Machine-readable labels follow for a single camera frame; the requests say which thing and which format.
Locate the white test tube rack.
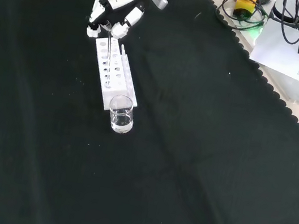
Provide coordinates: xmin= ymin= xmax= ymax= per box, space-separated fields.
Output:
xmin=84 ymin=35 xmax=149 ymax=117

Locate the glass beaker with water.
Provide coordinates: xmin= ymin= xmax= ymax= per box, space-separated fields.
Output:
xmin=104 ymin=92 xmax=139 ymax=137

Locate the yellow stop button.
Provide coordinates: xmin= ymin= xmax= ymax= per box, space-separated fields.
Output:
xmin=232 ymin=0 xmax=258 ymax=23

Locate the black bench cloth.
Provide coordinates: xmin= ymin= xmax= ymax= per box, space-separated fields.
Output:
xmin=0 ymin=0 xmax=299 ymax=224

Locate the white paper sheet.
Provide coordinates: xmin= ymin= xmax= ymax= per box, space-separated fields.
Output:
xmin=246 ymin=15 xmax=299 ymax=84

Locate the black looped cable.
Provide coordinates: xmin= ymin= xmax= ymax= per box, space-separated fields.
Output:
xmin=213 ymin=0 xmax=273 ymax=33

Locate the green cable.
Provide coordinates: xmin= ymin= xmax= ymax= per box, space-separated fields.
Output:
xmin=234 ymin=5 xmax=271 ymax=35

